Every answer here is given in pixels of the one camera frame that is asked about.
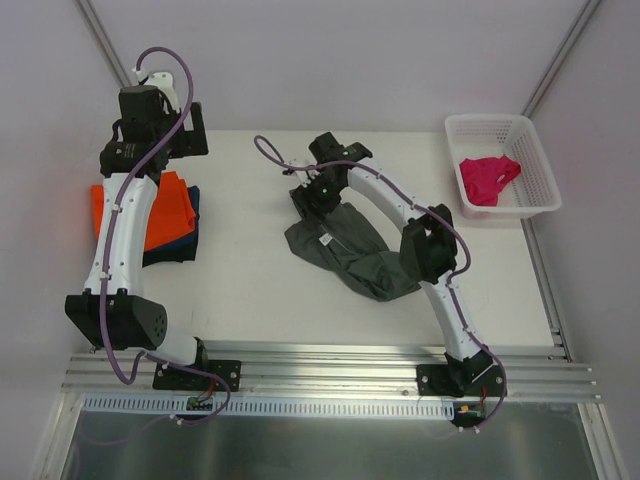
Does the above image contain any left aluminium frame post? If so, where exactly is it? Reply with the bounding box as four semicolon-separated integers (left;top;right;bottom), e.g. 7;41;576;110
77;0;161;149

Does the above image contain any navy folded t shirt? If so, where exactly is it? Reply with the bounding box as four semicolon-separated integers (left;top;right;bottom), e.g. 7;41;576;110
142;186;200;267

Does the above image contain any grey t shirt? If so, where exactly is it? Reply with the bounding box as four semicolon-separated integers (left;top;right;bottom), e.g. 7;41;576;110
284;203;420;302

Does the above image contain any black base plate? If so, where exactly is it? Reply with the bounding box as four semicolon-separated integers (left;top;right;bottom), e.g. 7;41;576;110
416;364;506;398
152;359;242;392

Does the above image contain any purple cable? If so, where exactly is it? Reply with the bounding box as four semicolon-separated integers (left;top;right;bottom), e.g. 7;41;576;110
74;46;231;446
253;133;509;434

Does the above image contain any aluminium frame post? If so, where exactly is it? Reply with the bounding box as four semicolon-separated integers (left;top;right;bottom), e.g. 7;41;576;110
77;0;161;149
521;0;605;119

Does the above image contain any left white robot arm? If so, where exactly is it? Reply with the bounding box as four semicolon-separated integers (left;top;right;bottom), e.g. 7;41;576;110
64;81;210;388

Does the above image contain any orange folded t shirt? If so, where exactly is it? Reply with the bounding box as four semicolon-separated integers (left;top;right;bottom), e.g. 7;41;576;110
90;172;195;255

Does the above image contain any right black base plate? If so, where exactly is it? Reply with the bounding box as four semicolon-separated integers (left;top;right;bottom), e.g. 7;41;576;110
416;364;506;398

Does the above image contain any white slotted cable duct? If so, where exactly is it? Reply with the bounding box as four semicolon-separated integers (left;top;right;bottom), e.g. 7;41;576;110
83;394;454;421

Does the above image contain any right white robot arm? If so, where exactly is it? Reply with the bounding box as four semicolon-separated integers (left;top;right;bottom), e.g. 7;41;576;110
286;132;496;398

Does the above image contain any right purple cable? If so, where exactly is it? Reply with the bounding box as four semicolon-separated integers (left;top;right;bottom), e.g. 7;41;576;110
253;133;509;434

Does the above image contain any aluminium mounting rail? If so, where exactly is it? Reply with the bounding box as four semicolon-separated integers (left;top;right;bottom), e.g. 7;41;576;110
59;342;601;401

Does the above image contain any magenta t shirt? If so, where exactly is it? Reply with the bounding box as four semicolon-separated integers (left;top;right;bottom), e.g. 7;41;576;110
459;155;522;207

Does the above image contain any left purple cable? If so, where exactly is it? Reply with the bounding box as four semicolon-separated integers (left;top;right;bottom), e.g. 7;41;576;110
74;46;231;446

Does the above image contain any white plastic basket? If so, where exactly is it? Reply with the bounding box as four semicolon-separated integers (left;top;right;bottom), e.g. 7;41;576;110
445;114;562;221

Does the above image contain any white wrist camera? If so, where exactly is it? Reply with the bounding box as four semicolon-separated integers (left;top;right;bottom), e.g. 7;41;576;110
283;158;319;187
132;68;182;112

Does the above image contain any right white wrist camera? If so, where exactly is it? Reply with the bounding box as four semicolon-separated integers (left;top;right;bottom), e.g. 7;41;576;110
283;158;319;187

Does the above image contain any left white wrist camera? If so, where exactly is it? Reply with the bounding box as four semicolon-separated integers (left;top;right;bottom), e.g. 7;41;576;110
132;68;182;112

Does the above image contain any right aluminium frame post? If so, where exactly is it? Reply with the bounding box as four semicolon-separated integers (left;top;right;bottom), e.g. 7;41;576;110
521;0;605;119

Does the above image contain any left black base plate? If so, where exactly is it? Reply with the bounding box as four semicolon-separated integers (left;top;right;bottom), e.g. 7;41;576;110
152;359;242;392

